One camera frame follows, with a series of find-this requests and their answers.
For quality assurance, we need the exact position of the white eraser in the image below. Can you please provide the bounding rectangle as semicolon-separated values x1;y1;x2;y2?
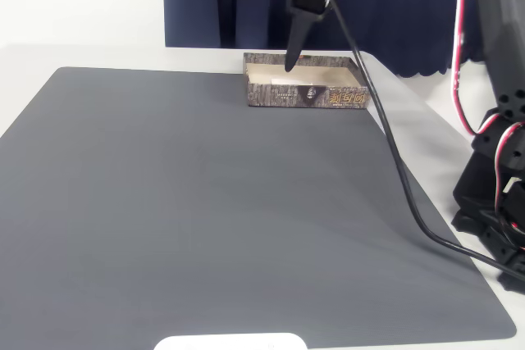
271;76;325;85

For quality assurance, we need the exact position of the bark-print cardboard box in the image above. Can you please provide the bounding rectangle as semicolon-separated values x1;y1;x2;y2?
243;51;373;110

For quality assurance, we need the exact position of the grey textured mat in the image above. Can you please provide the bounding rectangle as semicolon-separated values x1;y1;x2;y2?
0;66;518;345

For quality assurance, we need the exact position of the white flat device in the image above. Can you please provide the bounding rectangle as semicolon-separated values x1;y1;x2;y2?
153;332;308;350

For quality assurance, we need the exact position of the red white black servo cable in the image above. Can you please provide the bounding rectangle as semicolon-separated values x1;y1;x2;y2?
491;120;525;253
450;0;480;136

